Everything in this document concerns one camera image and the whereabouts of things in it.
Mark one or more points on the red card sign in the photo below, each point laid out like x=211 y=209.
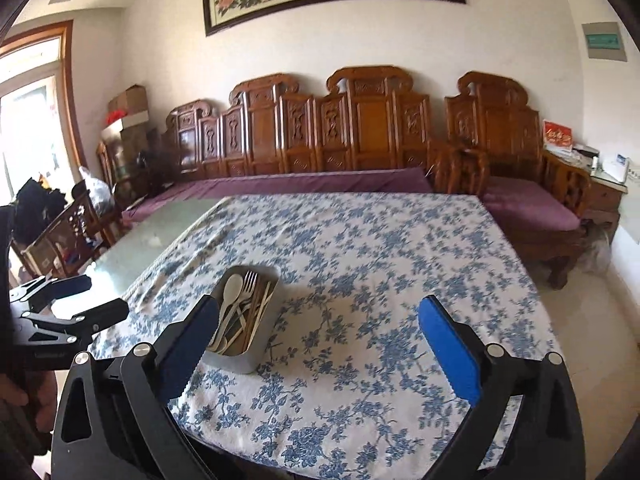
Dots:
x=558 y=139

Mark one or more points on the white telephone device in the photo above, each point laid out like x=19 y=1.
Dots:
x=616 y=166

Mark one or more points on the cream plastic ladle spoon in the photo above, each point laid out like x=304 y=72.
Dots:
x=236 y=322

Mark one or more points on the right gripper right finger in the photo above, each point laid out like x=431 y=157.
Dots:
x=447 y=339

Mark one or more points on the white plastic spoon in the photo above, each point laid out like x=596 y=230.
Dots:
x=232 y=290

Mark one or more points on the left hand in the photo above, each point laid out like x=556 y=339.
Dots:
x=42 y=394

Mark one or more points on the wooden side table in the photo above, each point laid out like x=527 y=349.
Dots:
x=603 y=205

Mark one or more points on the wooden door frame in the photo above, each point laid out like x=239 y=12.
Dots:
x=64 y=32

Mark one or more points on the pale bamboo chopstick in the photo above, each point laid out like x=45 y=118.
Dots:
x=259 y=313

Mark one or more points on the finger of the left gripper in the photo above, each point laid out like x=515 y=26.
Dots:
x=65 y=287
x=102 y=317

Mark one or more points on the purple armchair cushion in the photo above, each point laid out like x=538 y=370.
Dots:
x=523 y=205

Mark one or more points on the brown wooden chopstick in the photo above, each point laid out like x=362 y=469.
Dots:
x=250 y=317

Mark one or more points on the long carved wooden sofa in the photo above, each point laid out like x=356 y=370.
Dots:
x=369 y=119

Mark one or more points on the blue floral tablecloth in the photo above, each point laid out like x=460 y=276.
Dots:
x=348 y=387

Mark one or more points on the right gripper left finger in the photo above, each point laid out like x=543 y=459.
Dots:
x=181 y=346

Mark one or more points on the grey wall panel box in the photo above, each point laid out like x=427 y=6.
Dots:
x=603 y=41

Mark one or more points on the dark wooden chair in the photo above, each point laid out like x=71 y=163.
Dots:
x=76 y=237

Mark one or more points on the carved wooden armchair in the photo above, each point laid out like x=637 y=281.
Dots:
x=498 y=134

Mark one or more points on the white plastic bag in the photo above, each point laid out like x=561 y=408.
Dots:
x=99 y=193

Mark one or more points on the stacked cardboard boxes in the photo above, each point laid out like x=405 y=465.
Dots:
x=124 y=136

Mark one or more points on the steel fork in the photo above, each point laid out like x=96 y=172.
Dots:
x=250 y=282

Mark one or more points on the metal rectangular tray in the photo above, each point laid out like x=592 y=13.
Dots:
x=247 y=362

